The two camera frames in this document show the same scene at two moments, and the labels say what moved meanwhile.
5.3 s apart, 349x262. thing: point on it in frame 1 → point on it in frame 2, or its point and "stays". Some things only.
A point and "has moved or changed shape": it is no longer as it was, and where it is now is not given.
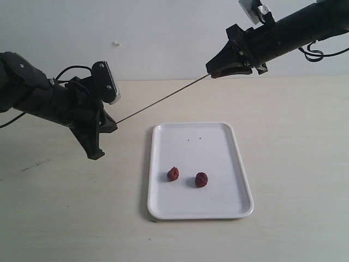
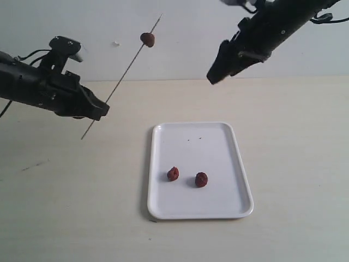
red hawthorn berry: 173,174 stays
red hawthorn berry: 215,75 has moved or changed shape
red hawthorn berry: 201,179 stays
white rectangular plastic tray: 196,172 stays
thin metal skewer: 172,94 → 122,77
